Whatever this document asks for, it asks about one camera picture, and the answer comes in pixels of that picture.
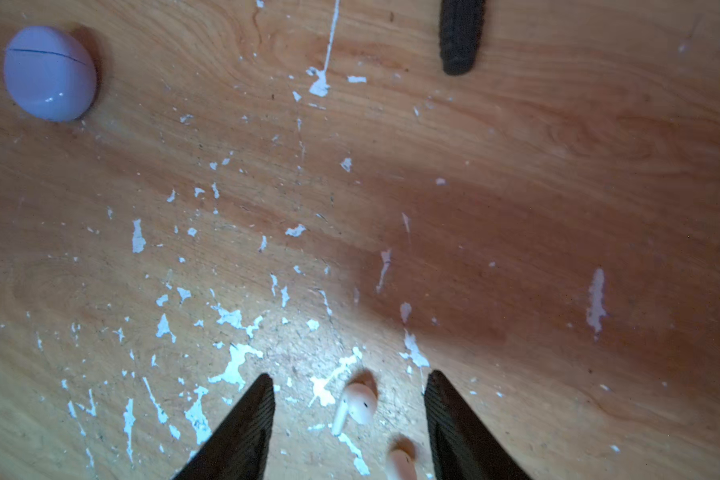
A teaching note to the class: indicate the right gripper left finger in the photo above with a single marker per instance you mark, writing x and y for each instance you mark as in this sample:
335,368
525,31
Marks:
238,448

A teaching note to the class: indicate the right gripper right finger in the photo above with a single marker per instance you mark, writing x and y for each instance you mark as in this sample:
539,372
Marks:
461,446

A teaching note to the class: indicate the white earbud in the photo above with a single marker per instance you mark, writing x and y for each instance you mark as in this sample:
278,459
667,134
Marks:
400,466
358,402

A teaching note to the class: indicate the black screwdriver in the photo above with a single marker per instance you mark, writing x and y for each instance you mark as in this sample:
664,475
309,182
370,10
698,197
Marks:
460,30

